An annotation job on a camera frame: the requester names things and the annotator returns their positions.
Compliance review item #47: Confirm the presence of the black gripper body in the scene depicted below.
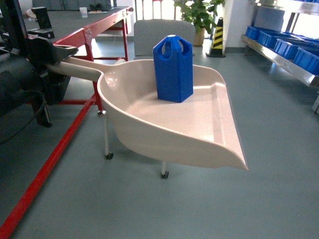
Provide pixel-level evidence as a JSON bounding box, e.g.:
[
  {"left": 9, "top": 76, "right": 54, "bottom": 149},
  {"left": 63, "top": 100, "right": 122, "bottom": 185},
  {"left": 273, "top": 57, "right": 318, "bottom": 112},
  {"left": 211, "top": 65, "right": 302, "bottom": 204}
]
[{"left": 1, "top": 34, "right": 57, "bottom": 107}]

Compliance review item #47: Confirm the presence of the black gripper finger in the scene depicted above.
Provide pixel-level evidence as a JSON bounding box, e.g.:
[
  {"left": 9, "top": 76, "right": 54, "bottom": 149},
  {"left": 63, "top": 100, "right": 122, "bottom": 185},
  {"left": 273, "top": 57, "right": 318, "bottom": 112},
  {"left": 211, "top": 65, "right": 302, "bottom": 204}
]
[
  {"left": 43, "top": 40, "right": 78, "bottom": 65},
  {"left": 46, "top": 73, "right": 71, "bottom": 105}
]

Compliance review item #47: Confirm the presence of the blue plastic part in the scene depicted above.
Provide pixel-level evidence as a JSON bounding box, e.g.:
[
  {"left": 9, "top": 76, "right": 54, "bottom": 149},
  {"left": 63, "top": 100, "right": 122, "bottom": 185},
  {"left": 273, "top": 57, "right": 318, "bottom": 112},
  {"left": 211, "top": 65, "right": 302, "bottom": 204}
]
[{"left": 153, "top": 35, "right": 193, "bottom": 103}]

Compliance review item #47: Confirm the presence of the beige plastic dustpan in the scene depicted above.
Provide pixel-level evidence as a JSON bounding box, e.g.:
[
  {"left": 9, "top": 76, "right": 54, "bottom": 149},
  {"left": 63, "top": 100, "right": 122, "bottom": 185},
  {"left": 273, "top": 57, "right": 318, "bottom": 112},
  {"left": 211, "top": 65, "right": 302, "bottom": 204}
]
[{"left": 48, "top": 57, "right": 248, "bottom": 170}]

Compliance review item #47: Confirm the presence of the steel shelf rack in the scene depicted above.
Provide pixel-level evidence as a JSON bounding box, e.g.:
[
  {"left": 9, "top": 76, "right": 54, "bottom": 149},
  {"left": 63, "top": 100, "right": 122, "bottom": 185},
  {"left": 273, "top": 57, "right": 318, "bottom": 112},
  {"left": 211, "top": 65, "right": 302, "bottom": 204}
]
[{"left": 241, "top": 0, "right": 319, "bottom": 88}]

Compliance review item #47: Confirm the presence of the black stand block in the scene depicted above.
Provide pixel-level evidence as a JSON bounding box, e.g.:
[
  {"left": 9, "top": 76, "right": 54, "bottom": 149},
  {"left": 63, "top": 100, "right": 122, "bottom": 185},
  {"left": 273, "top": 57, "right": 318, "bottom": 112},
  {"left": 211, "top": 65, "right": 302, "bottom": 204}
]
[{"left": 26, "top": 6, "right": 55, "bottom": 39}]

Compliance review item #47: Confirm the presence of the grey office chair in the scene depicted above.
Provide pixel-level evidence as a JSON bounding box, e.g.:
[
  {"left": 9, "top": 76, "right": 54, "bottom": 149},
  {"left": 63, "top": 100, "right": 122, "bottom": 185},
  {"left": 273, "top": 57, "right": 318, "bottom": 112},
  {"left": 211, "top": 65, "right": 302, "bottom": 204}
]
[{"left": 99, "top": 19, "right": 195, "bottom": 165}]

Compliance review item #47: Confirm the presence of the green potted plant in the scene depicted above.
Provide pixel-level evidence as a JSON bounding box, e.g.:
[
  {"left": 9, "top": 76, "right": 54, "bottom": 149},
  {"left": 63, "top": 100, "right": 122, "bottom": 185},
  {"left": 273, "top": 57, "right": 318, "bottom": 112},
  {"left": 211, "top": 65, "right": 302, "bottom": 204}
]
[{"left": 174, "top": 0, "right": 225, "bottom": 46}]

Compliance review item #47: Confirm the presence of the yellow black traffic cone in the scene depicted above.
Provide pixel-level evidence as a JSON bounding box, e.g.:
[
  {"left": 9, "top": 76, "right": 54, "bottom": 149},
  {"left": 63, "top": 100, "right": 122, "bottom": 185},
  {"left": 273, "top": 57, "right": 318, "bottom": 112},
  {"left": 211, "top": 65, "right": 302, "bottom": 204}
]
[{"left": 206, "top": 17, "right": 225, "bottom": 58}]

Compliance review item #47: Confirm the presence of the black cable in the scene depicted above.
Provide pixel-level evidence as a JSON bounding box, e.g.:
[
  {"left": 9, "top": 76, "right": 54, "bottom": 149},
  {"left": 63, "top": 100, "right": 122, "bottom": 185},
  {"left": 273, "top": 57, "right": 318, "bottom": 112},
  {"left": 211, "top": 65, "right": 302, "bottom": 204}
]
[{"left": 0, "top": 90, "right": 48, "bottom": 145}]

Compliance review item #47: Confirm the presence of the red metal table frame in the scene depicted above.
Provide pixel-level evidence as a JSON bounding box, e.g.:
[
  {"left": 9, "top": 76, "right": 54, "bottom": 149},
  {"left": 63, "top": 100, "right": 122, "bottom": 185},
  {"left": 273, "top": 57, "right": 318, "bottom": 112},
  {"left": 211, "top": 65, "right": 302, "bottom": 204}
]
[{"left": 0, "top": 6, "right": 132, "bottom": 239}]

